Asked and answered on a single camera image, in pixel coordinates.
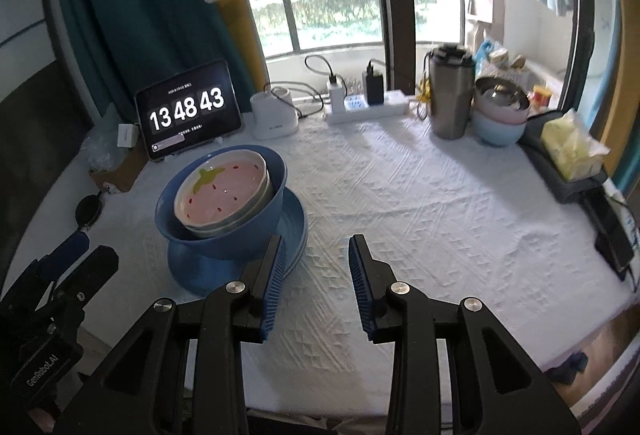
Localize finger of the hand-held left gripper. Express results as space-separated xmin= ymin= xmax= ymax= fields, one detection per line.
xmin=52 ymin=245 xmax=121 ymax=313
xmin=30 ymin=231 xmax=92 ymax=283

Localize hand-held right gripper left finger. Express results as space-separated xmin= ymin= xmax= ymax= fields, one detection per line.
xmin=52 ymin=235 xmax=287 ymax=435

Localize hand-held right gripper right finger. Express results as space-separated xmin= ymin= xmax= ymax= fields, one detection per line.
xmin=348 ymin=235 xmax=583 ymax=435

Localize blue plate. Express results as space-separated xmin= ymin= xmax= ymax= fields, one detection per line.
xmin=166 ymin=189 xmax=308 ymax=297

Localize cream bowl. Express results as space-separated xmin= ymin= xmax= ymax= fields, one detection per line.
xmin=182 ymin=175 xmax=275 ymax=241

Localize white strawberry print bowl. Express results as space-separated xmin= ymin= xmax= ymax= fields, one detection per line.
xmin=173 ymin=151 xmax=271 ymax=228

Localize white textured tablecloth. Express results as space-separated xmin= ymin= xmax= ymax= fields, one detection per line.
xmin=65 ymin=110 xmax=640 ymax=421

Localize brown cardboard box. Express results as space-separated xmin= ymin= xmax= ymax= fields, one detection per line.
xmin=89 ymin=155 xmax=146 ymax=193

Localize clear plastic bag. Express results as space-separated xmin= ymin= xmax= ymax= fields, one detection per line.
xmin=80 ymin=105 xmax=146 ymax=176

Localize white desk lamp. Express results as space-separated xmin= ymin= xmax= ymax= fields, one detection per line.
xmin=200 ymin=0 xmax=300 ymax=140

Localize black tablet showing clock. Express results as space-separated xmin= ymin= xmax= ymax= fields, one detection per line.
xmin=134 ymin=60 xmax=243 ymax=162

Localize white power strip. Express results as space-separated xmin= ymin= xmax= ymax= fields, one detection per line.
xmin=324 ymin=90 xmax=408 ymax=126

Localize white charger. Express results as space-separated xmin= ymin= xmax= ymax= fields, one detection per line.
xmin=326 ymin=77 xmax=348 ymax=113

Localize yellow packet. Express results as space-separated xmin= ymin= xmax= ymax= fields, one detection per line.
xmin=417 ymin=75 xmax=433 ymax=120

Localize steel tumbler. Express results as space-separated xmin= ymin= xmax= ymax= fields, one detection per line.
xmin=425 ymin=44 xmax=476 ymax=140

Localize black charger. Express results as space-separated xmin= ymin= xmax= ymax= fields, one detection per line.
xmin=362 ymin=60 xmax=386 ymax=106

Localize light blue bowl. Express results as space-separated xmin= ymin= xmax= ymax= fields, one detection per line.
xmin=471 ymin=110 xmax=528 ymax=149

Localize dark blue cloth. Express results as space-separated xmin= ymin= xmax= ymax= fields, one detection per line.
xmin=545 ymin=350 xmax=591 ymax=386

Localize pink bowl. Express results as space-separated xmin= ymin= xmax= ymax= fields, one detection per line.
xmin=472 ymin=100 xmax=530 ymax=126

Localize black organizer tray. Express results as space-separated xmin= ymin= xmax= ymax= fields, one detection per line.
xmin=517 ymin=110 xmax=621 ymax=206

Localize steel bowl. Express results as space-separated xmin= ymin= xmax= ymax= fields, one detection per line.
xmin=474 ymin=76 xmax=531 ymax=112

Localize teal curtain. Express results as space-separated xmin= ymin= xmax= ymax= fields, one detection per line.
xmin=52 ymin=0 xmax=256 ymax=156

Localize yellow tissue pack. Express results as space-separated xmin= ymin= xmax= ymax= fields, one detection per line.
xmin=541 ymin=109 xmax=611 ymax=182

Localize black electronic device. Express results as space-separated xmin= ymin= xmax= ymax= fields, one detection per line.
xmin=582 ymin=187 xmax=638 ymax=281

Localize red yellow can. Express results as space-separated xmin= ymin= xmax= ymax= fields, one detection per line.
xmin=530 ymin=85 xmax=553 ymax=110

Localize blue white snack packet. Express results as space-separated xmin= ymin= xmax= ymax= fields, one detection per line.
xmin=472 ymin=37 xmax=511 ymax=78

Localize white bottle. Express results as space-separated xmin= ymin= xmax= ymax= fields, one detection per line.
xmin=465 ymin=17 xmax=488 ymax=60

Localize black lamp cable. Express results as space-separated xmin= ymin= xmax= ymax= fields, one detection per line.
xmin=270 ymin=55 xmax=337 ymax=118

